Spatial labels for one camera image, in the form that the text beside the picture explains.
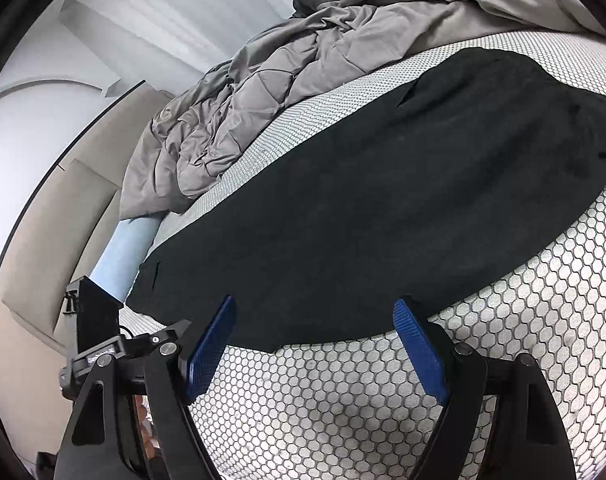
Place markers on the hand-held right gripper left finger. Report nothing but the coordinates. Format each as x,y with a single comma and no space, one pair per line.
210,340

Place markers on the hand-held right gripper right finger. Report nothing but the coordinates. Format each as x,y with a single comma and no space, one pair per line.
423,355

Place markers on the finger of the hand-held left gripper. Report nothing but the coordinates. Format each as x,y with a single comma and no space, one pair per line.
165,332

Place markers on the black pants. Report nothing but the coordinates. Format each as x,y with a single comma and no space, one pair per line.
358,210

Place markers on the white honeycomb pattern mattress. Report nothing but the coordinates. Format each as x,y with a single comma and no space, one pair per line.
333,410

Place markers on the grey quilted comforter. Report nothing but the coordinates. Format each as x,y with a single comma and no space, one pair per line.
263,90

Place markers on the white curtain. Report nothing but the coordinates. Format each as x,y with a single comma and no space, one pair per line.
183,10

